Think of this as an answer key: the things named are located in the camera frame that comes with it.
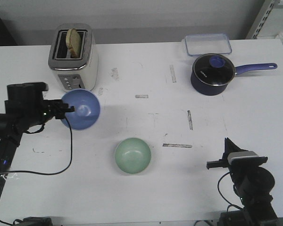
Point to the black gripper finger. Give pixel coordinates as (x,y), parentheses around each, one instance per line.
(61,112)
(227,148)
(62,105)
(234,147)

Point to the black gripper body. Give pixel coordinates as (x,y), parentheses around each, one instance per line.
(248,171)
(26,104)

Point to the blue bowl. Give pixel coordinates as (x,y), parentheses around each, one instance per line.
(87,108)

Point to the green bowl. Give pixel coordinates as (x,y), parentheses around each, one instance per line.
(132,155)

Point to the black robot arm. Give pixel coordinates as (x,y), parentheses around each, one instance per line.
(256,209)
(9,142)

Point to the white silver toaster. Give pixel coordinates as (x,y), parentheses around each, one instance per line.
(74,73)

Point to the bread slice in toaster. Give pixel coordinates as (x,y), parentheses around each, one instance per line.
(73,43)

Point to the glass pot lid blue knob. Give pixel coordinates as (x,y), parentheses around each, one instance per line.
(214,69)

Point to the clear plastic container blue rim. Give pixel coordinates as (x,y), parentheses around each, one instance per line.
(200,44)

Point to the grey metal shelf upright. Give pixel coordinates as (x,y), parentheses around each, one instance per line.
(261,19)

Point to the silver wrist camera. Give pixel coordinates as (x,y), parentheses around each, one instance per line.
(234,156)

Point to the blue saucepan with handle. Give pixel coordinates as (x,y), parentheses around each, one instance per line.
(209,90)

